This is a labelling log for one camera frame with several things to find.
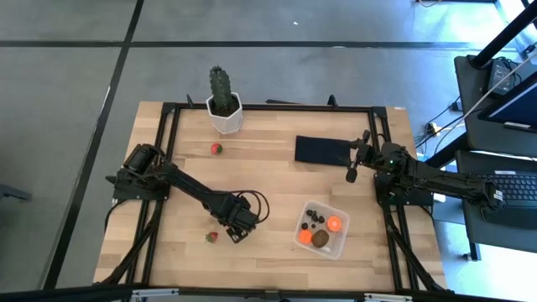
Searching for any black table frame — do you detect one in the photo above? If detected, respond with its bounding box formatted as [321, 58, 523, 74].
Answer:
[94, 94, 456, 294]

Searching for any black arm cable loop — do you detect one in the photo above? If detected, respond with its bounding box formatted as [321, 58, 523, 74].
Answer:
[232, 190, 271, 226]

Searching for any white plant pot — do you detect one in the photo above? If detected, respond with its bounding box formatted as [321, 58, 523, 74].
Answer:
[205, 91, 244, 136]

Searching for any black power adapter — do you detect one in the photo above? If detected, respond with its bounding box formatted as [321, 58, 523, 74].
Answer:
[487, 57, 520, 96]

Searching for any black laptop keyboard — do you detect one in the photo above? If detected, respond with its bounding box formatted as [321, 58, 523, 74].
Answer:
[461, 169, 537, 230]

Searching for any black diagonal pole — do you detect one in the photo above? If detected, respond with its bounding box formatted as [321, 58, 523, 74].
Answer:
[468, 0, 537, 69]

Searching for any brown kiwi toy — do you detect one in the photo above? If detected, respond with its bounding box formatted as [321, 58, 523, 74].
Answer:
[311, 229, 331, 249]

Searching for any clear plastic container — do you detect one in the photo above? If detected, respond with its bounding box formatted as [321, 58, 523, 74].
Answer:
[293, 200, 351, 261]

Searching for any tall green cactus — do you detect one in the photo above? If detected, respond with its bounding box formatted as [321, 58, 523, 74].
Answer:
[208, 65, 234, 117]

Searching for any dark navy cloth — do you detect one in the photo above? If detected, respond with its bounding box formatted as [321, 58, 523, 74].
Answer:
[294, 134, 356, 167]

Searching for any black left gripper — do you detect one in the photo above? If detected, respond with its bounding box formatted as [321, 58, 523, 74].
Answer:
[211, 195, 258, 245]

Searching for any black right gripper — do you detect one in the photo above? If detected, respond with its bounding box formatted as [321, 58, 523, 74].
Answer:
[335, 128, 381, 185]

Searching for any black front crossbar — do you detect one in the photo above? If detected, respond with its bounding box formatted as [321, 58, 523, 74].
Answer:
[0, 284, 537, 302]

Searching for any black side desk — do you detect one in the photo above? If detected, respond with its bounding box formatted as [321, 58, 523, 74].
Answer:
[454, 54, 537, 159]
[455, 149, 537, 255]

